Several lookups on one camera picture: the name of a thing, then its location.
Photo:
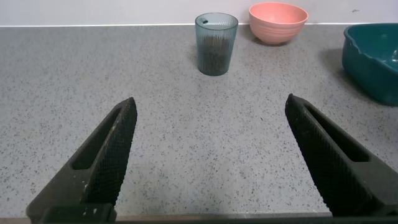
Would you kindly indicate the brown coffee beans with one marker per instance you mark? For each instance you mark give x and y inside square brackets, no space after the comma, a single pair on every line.
[215,57]

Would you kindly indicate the pink ribbed bowl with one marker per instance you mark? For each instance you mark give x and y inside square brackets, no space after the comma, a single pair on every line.
[276,28]

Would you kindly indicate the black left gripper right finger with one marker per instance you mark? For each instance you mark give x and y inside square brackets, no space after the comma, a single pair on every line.
[335,174]

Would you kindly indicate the ribbed translucent teal cup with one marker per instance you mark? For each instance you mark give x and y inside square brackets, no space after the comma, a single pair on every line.
[216,29]

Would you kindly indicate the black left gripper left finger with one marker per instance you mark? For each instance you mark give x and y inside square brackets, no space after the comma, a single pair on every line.
[102,161]

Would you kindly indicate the teal plastic basin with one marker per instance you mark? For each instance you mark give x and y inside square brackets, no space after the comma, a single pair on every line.
[370,71]

